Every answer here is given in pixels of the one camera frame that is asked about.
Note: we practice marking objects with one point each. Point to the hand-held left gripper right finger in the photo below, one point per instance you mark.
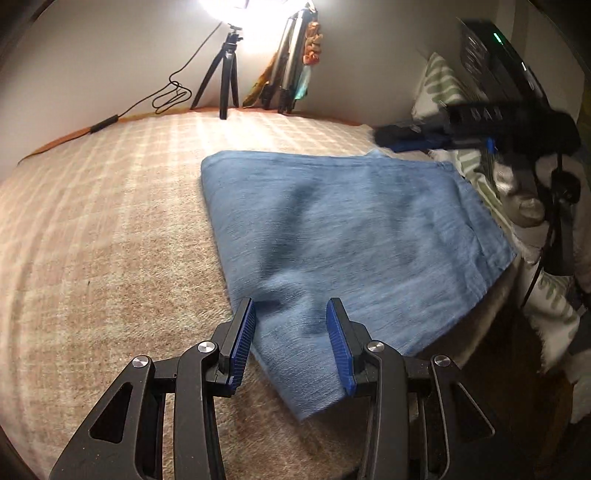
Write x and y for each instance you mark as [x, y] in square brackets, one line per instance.
[339, 350]

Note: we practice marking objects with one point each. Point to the person's right hand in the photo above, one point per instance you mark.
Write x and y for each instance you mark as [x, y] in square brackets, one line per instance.
[531, 210]

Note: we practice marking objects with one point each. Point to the colourful hanging doll ornament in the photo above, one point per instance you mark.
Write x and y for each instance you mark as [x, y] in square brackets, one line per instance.
[314, 46]

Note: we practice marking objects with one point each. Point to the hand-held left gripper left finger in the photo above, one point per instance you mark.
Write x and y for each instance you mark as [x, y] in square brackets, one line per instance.
[242, 346]

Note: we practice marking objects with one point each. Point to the light blue denim pants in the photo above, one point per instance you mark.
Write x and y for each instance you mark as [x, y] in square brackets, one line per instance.
[346, 221]

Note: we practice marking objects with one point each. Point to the small black tripod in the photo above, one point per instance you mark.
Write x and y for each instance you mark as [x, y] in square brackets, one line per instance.
[226, 69]

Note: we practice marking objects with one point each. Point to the beige plaid blanket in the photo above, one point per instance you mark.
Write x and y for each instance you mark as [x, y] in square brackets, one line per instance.
[115, 230]

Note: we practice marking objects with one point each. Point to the folded silver tripod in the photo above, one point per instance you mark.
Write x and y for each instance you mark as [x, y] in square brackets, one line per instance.
[291, 55]

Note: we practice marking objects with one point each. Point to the yellow-brown cloth strip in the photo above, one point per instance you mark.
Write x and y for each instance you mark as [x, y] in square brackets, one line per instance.
[263, 81]

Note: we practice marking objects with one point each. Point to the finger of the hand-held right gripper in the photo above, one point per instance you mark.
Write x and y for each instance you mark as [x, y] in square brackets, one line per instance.
[415, 138]

